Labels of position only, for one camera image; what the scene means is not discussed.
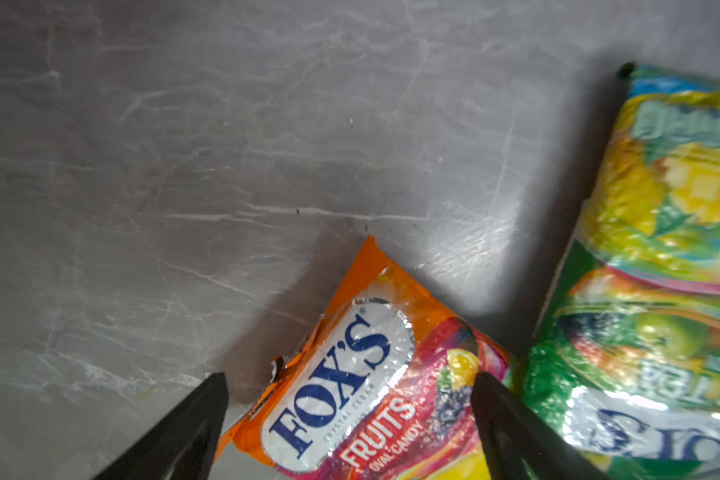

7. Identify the orange Fox's candy bag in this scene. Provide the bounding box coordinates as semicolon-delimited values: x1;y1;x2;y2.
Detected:
218;237;514;479

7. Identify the green Fox's candy bag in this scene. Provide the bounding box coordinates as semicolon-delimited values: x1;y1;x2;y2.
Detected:
521;63;720;479

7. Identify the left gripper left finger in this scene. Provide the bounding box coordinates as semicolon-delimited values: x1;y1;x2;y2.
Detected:
96;372;229;480

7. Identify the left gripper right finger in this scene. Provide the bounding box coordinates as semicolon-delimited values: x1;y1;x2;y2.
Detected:
470;372;607;480

